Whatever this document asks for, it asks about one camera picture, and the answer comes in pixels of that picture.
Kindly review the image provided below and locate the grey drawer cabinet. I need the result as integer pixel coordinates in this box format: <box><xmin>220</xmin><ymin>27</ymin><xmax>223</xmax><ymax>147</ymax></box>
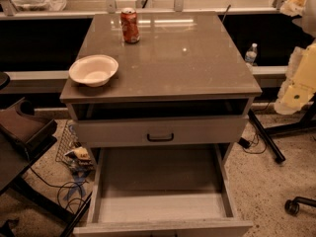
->
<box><xmin>60</xmin><ymin>12</ymin><xmax>261</xmax><ymax>158</ymax></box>

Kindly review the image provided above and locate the black table leg base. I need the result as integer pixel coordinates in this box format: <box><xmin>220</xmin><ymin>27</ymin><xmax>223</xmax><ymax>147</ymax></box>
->
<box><xmin>248</xmin><ymin>102</ymin><xmax>316</xmax><ymax>164</ymax></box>

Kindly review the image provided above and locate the clear plastic water bottle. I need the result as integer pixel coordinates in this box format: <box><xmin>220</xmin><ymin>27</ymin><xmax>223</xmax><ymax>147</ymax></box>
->
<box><xmin>245</xmin><ymin>43</ymin><xmax>258</xmax><ymax>65</ymax></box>

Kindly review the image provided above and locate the black caster wheel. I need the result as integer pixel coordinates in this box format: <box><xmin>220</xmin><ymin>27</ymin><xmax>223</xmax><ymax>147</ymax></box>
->
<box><xmin>284</xmin><ymin>197</ymin><xmax>316</xmax><ymax>215</ymax></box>

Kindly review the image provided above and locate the orange soda can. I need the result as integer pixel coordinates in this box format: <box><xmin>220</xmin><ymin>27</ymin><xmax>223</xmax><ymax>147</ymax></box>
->
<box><xmin>120</xmin><ymin>8</ymin><xmax>140</xmax><ymax>43</ymax></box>

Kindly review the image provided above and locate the white paper bowl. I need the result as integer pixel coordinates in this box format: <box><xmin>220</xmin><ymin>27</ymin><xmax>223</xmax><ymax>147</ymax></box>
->
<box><xmin>69</xmin><ymin>54</ymin><xmax>119</xmax><ymax>87</ymax></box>

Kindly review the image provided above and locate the blue ribbon on floor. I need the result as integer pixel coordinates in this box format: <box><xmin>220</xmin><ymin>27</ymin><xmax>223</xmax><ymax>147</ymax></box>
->
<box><xmin>63</xmin><ymin>172</ymin><xmax>89</xmax><ymax>200</ymax></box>

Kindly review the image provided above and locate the dark brown chair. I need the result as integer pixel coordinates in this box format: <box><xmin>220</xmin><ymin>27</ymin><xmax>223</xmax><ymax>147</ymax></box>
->
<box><xmin>0</xmin><ymin>99</ymin><xmax>74</xmax><ymax>223</ymax></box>

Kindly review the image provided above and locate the upper grey drawer black handle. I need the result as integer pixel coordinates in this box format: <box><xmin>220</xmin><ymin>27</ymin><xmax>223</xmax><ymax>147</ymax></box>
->
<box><xmin>73</xmin><ymin>116</ymin><xmax>248</xmax><ymax>147</ymax></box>

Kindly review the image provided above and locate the wire basket with clutter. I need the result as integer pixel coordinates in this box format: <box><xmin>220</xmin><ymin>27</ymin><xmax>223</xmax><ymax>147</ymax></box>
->
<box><xmin>55</xmin><ymin>120</ymin><xmax>94</xmax><ymax>173</ymax></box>

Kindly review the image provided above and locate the black floor cable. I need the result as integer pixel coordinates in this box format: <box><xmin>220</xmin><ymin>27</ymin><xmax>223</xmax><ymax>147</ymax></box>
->
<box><xmin>29</xmin><ymin>165</ymin><xmax>93</xmax><ymax>215</ymax></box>

